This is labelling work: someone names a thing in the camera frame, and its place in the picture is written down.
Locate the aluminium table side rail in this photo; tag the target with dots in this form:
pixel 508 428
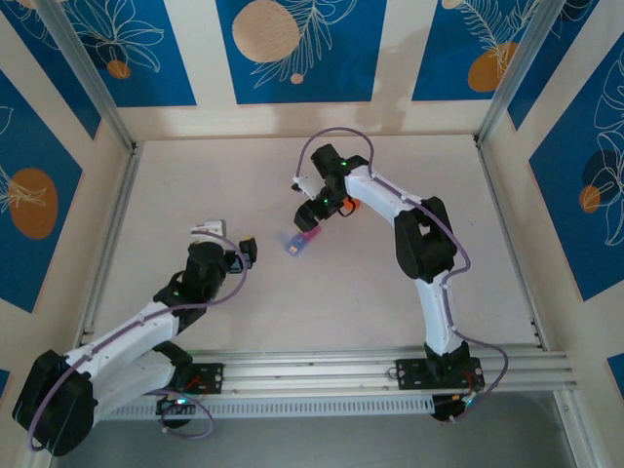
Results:
pixel 507 244
pixel 119 205

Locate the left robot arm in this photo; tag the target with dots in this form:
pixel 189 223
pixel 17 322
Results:
pixel 127 331

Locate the narrow blue wall panel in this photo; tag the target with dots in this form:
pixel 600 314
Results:
pixel 554 49

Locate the pink pill box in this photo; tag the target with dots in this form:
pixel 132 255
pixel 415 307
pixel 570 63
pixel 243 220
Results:
pixel 313 235

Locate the blue panel dark blue circle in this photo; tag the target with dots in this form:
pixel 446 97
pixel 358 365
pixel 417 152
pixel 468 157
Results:
pixel 560 219

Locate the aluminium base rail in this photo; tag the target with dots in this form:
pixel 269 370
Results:
pixel 302 375

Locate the blue panel orange oval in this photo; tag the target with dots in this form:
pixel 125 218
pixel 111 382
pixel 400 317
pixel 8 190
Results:
pixel 29 273

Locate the aluminium frame post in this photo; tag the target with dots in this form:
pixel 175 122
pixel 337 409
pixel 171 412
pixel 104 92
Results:
pixel 521 63
pixel 580 439
pixel 83 63

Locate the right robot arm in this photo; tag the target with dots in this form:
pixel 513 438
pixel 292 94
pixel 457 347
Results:
pixel 380 190

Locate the blue and pink toy block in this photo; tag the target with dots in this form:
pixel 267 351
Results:
pixel 295 248

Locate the black controller box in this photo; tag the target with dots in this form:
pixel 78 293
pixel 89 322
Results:
pixel 170 407
pixel 443 409

